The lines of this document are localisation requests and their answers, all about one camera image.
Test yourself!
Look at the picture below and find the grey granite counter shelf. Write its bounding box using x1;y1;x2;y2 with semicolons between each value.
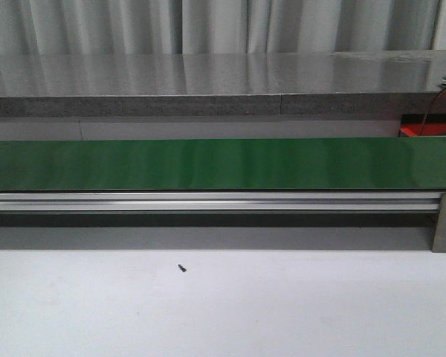
0;50;446;118

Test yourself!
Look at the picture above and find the red and black wire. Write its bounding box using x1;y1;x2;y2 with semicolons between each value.
418;69;446;138

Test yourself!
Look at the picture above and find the small black screw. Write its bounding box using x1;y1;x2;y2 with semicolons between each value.
178;264;187;273

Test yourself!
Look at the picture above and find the aluminium conveyor side rail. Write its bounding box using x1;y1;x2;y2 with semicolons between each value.
0;191;442;212

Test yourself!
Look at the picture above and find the grey pleated curtain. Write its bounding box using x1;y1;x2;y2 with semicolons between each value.
0;1;441;55

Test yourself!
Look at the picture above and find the green conveyor belt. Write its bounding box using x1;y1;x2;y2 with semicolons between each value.
0;137;446;192

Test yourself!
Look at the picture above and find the red plastic tray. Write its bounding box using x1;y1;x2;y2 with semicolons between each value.
398;114;446;137

